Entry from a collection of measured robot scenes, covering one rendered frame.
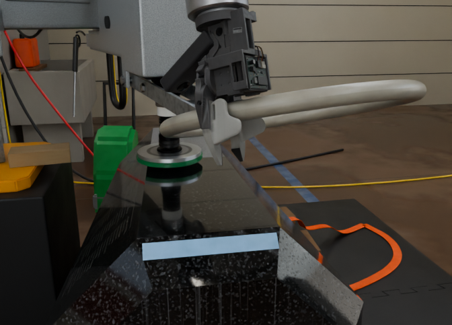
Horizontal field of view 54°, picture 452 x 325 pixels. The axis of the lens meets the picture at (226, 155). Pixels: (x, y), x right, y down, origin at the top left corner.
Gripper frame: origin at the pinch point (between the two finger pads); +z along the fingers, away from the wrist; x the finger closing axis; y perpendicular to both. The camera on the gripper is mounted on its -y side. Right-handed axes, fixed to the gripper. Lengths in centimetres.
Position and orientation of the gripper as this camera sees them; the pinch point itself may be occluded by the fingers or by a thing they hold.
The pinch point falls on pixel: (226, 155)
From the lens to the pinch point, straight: 65.6
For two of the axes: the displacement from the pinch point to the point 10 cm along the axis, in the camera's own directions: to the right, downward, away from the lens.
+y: 8.3, -1.0, -5.5
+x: 5.5, -0.9, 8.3
